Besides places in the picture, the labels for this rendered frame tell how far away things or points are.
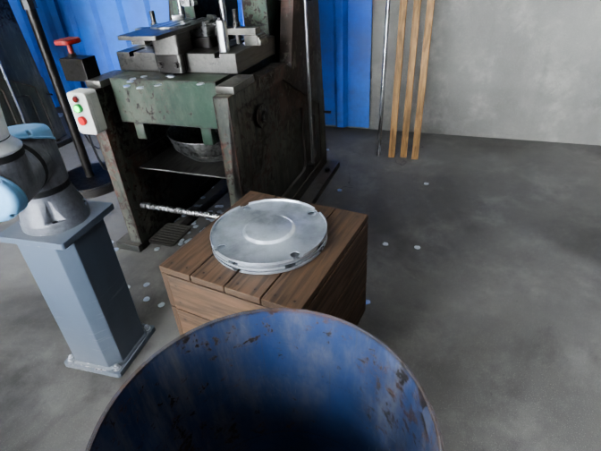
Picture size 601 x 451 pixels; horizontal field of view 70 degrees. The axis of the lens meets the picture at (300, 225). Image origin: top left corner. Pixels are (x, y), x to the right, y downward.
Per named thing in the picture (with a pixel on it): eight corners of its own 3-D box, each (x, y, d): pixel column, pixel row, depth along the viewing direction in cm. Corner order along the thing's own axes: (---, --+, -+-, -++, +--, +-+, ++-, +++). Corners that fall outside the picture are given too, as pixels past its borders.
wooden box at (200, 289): (308, 415, 106) (300, 311, 87) (187, 363, 121) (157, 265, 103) (366, 310, 135) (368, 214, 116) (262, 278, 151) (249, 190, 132)
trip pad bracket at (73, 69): (99, 116, 147) (80, 55, 136) (78, 114, 150) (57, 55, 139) (112, 110, 151) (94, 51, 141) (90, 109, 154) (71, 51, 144)
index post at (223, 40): (226, 53, 131) (222, 18, 126) (217, 53, 132) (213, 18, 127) (231, 51, 133) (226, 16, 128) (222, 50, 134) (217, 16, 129)
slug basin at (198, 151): (234, 174, 151) (230, 147, 146) (154, 165, 162) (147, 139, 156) (273, 138, 177) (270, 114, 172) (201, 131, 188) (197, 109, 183)
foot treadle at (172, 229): (175, 258, 145) (172, 244, 143) (150, 252, 149) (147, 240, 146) (251, 179, 191) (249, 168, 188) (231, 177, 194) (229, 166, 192)
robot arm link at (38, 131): (77, 167, 104) (56, 113, 97) (55, 194, 93) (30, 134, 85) (25, 173, 103) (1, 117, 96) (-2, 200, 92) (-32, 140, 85)
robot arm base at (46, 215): (60, 239, 96) (43, 200, 91) (6, 233, 100) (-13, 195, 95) (103, 205, 108) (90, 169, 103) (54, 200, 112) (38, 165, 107)
